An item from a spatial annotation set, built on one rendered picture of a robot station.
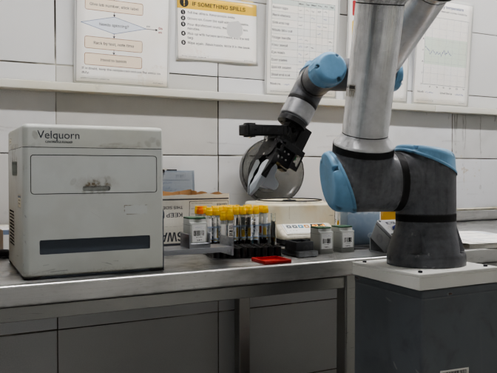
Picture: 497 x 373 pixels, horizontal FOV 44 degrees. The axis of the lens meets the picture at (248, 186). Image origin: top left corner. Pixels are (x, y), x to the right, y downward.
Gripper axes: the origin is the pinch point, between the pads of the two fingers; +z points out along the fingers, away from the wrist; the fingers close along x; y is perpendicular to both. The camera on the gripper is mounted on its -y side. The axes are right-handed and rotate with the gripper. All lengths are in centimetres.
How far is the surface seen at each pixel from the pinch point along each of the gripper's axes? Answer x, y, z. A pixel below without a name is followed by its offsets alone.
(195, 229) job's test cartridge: -2.1, -8.2, 14.7
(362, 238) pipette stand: 5.8, 39.6, -6.4
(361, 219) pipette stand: 5.9, 36.6, -10.7
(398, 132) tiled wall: 58, 73, -64
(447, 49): 56, 77, -104
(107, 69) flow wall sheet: 59, -32, -21
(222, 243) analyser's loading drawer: 1.4, 0.9, 14.0
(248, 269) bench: -8.5, 4.4, 17.3
